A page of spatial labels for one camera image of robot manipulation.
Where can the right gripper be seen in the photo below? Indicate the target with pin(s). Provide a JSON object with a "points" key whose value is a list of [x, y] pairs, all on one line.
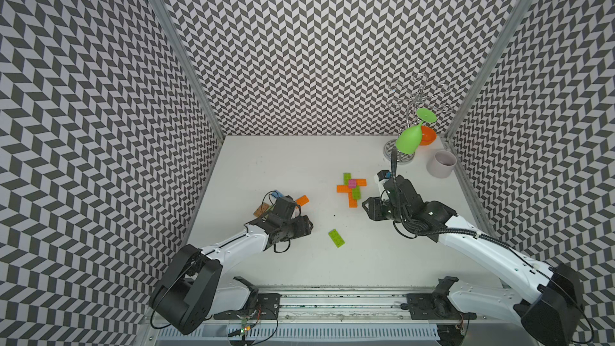
{"points": [[373, 210]]}

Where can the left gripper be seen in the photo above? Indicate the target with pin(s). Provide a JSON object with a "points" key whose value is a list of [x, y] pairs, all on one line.
{"points": [[303, 227]]}

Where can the green lego brick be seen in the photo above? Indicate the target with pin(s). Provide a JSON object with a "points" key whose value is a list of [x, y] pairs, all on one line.
{"points": [[347, 176], [356, 194], [336, 238]]}

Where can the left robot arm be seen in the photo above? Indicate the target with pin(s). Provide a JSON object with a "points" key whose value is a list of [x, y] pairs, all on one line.
{"points": [[194, 286]]}

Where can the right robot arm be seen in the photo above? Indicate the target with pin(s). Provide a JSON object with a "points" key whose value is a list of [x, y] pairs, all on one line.
{"points": [[546, 301]]}

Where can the tan lego brick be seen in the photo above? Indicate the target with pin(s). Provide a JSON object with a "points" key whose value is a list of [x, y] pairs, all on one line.
{"points": [[262, 209]]}

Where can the blue lego plate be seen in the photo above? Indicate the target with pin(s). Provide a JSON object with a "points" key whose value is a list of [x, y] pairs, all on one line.
{"points": [[276, 194]]}

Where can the green plastic wine glass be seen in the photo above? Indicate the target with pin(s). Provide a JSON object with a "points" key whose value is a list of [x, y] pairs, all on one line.
{"points": [[410, 139]]}

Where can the grey cup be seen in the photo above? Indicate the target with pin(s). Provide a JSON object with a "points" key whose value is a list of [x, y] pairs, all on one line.
{"points": [[442, 164]]}

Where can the orange plastic bowl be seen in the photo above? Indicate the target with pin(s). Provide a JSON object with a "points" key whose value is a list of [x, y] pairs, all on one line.
{"points": [[428, 136]]}

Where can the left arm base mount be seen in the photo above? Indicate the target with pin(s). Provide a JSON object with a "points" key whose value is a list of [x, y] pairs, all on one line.
{"points": [[240, 299]]}

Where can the aluminium front rail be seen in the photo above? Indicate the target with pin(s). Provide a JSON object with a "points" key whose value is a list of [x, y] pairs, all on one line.
{"points": [[339, 316]]}

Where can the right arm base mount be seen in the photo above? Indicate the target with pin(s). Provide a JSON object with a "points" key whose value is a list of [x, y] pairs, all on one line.
{"points": [[435, 305]]}

